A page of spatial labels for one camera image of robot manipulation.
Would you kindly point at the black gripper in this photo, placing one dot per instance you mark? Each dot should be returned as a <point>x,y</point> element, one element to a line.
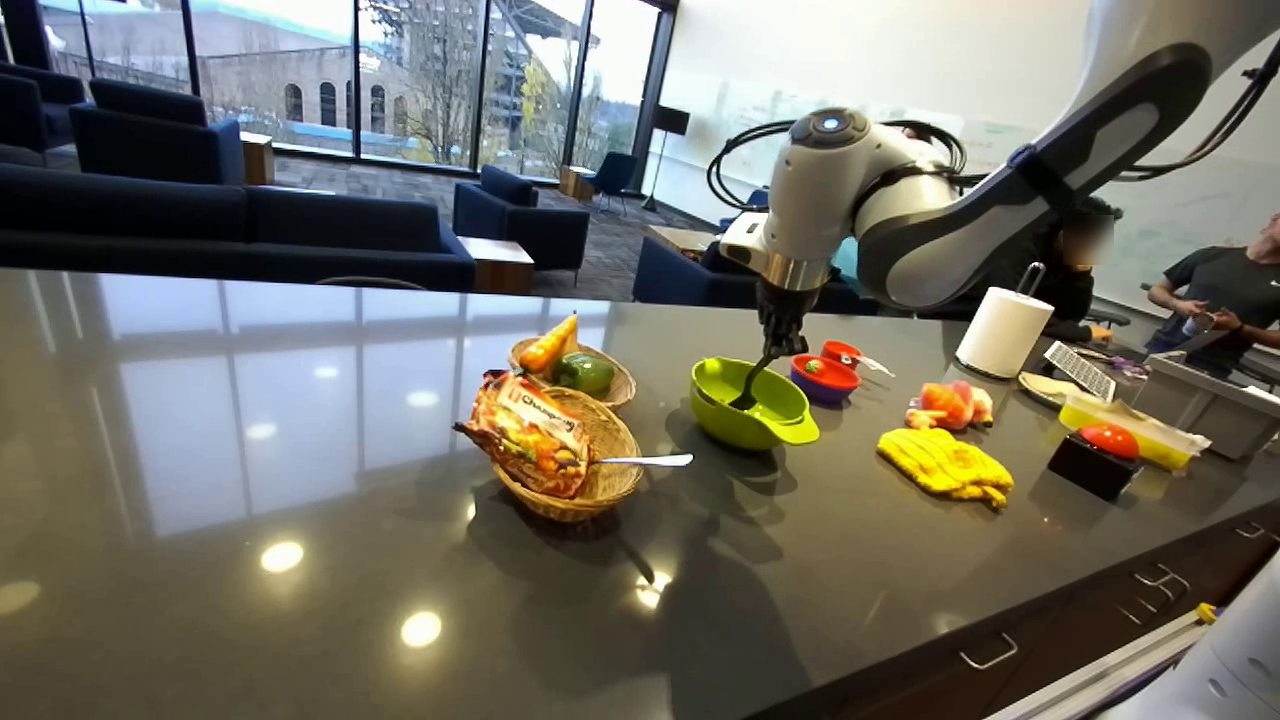
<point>784,313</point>

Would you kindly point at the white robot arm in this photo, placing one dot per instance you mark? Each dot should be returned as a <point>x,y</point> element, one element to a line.
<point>932,240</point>

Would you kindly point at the red bowl blue rim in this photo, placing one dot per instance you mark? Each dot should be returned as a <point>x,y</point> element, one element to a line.
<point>820,383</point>

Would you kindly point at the lime green bowl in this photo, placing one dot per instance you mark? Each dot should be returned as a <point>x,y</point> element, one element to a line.
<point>726,422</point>

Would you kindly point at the silver spoon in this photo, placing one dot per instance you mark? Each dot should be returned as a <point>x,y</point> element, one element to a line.
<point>653,463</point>

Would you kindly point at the short dark blue sofa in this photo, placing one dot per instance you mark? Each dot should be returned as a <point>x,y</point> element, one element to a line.
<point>683,278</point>

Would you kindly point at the small wicker basket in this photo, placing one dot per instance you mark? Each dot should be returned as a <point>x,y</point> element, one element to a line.
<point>616,390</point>

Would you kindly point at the pink orange plush toy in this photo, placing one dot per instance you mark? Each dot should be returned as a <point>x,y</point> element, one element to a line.
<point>950,406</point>

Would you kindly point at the green toy fruit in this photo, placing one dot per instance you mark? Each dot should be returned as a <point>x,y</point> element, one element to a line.
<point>586,373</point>

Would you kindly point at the yellow cloth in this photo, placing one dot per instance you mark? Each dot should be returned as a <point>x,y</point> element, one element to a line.
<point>940,463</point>

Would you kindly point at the white paper towel roll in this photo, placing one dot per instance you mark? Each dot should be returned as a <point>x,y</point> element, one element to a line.
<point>1002,334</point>

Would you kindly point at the yellow toy fruit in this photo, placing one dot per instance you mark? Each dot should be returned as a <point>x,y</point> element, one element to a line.
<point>546,348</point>

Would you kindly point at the large wicker basket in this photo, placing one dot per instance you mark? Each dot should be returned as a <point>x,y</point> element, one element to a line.
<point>586,485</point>

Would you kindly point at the dark blue armchair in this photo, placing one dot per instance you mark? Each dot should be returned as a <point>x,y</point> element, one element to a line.
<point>145,142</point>
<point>613,175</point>
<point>525,227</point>

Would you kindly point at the toy sandwich food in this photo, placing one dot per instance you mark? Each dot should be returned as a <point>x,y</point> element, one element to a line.
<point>533,435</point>

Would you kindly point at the black speaker on stand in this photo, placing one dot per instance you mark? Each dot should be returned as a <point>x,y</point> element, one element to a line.
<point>668,121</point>

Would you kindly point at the low side table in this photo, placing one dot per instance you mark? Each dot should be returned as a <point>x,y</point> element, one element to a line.
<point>498,253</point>

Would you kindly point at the white label card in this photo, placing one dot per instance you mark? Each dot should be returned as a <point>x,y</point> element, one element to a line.
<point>1077,369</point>

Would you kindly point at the person in black clothes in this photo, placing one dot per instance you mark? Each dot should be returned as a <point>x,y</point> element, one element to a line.
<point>1072,282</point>

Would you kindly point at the red ball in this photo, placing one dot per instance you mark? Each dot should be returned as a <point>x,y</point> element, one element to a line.
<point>1110,443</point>

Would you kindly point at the yellow plastic container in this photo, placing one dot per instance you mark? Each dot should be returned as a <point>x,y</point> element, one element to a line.
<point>1161,443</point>

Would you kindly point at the grey bin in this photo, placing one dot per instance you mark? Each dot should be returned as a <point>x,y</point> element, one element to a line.
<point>1201,406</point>

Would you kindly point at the man in dark shirt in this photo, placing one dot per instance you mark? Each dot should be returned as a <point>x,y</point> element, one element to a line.
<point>1224,293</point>

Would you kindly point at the white paper stack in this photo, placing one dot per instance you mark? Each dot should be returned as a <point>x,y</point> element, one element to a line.
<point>1201,660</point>

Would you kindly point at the small wooden table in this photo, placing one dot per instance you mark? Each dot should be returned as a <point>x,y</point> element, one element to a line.
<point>258,156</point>

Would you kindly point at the long dark blue sofa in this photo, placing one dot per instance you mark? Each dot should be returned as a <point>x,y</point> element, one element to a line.
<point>201,227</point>

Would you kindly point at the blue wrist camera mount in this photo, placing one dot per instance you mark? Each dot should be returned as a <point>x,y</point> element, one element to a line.
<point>844,257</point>

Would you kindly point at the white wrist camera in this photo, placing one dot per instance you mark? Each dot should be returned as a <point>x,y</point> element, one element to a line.
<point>740,235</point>

